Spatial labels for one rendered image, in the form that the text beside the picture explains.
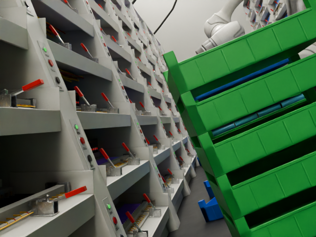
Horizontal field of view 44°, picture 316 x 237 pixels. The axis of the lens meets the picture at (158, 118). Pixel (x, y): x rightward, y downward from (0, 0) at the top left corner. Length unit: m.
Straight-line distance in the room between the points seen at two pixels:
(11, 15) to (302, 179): 0.69
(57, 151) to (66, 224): 0.21
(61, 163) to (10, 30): 0.29
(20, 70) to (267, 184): 0.57
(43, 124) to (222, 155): 0.35
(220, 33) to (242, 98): 1.20
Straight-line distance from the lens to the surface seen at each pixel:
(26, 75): 0.90
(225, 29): 1.90
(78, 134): 0.89
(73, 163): 0.86
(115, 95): 1.55
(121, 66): 2.28
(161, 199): 1.54
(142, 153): 1.52
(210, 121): 0.69
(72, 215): 0.73
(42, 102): 0.87
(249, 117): 1.04
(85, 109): 1.12
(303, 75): 0.74
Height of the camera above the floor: 0.34
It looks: 3 degrees up
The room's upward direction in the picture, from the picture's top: 23 degrees counter-clockwise
